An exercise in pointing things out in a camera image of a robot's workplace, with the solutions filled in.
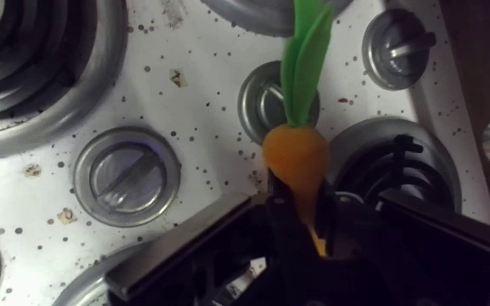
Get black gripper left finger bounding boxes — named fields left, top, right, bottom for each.
left=103, top=194, right=268, bottom=306

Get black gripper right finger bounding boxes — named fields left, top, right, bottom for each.
left=317, top=189, right=490, bottom=306

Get orange toy carrot green leaves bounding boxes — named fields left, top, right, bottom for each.
left=261, top=0, right=333, bottom=257

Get grey stove knob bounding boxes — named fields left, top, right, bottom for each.
left=362, top=9, right=437, bottom=91
left=72, top=128, right=180, bottom=228
left=236, top=60, right=321, bottom=147

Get white speckled toy kitchen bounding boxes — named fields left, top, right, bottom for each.
left=0, top=0, right=490, bottom=306

